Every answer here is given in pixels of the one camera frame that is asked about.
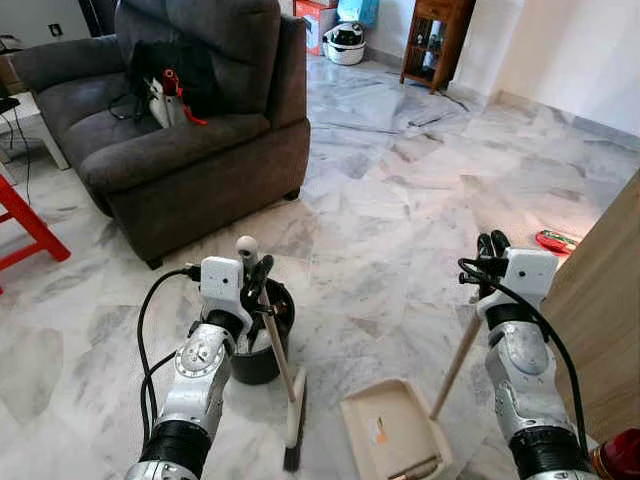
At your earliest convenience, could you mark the wooden handled broom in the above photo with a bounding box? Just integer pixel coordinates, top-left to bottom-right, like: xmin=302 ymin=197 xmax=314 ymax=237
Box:
xmin=236 ymin=236 xmax=309 ymax=473

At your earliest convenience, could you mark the beige long handled dustpan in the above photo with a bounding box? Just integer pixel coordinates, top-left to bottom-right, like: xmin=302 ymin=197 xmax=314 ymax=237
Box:
xmin=340 ymin=308 xmax=488 ymax=480

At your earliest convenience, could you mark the clear plastic bottle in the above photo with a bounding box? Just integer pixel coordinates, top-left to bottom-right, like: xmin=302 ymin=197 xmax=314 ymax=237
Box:
xmin=238 ymin=330 xmax=269 ymax=353

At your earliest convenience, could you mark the black plastic bucket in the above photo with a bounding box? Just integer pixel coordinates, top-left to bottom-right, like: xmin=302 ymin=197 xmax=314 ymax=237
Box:
xmin=230 ymin=278 xmax=297 ymax=386

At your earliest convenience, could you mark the red green flat wrapper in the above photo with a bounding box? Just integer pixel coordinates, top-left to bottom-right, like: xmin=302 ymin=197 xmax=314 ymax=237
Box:
xmin=536 ymin=229 xmax=581 ymax=253

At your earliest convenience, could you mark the light wooden panel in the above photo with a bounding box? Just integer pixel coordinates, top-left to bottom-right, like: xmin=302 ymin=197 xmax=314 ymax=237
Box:
xmin=540 ymin=175 xmax=640 ymax=446

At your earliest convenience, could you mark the grey fabric armchair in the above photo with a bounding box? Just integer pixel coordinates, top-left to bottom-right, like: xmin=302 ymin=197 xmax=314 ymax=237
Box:
xmin=10 ymin=0 xmax=311 ymax=269

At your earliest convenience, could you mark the white red handheld appliance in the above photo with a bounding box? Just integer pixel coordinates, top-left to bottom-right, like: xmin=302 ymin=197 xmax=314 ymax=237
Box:
xmin=148 ymin=66 xmax=209 ymax=129

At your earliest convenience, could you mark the brown wooden cabinet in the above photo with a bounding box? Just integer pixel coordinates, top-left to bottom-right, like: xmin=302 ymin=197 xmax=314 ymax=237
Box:
xmin=400 ymin=0 xmax=476 ymax=93

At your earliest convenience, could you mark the brown jar red cap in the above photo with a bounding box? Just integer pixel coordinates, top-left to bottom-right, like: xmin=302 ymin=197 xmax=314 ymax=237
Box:
xmin=590 ymin=428 xmax=640 ymax=480

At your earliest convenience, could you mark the red stool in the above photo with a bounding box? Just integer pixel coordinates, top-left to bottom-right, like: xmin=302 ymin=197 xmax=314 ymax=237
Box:
xmin=0 ymin=175 xmax=73 ymax=291

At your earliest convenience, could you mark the black soft bag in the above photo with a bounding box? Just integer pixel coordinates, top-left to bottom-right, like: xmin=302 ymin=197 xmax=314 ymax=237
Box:
xmin=125 ymin=40 xmax=223 ymax=129

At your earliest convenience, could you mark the orange cardboard box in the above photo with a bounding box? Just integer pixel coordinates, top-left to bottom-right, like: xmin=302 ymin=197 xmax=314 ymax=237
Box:
xmin=295 ymin=0 xmax=339 ymax=56

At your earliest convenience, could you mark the blue plastic bag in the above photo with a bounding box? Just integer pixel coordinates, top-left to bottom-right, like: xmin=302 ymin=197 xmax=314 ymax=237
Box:
xmin=337 ymin=0 xmax=379 ymax=28

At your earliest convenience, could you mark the white side table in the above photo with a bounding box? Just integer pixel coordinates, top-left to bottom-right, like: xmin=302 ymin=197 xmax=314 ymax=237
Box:
xmin=0 ymin=90 xmax=69 ymax=171

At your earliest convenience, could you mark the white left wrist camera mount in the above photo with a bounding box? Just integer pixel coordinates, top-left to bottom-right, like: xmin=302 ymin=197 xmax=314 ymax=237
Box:
xmin=200 ymin=256 xmax=251 ymax=319

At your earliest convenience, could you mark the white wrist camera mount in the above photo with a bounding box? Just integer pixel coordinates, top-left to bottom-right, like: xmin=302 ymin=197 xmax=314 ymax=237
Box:
xmin=200 ymin=256 xmax=251 ymax=319
xmin=500 ymin=248 xmax=559 ymax=306

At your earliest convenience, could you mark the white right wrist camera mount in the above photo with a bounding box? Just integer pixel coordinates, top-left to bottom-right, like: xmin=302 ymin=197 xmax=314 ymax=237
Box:
xmin=500 ymin=248 xmax=559 ymax=306

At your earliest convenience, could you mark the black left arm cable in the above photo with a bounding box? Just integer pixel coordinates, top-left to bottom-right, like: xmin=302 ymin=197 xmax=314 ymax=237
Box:
xmin=137 ymin=265 xmax=206 ymax=446

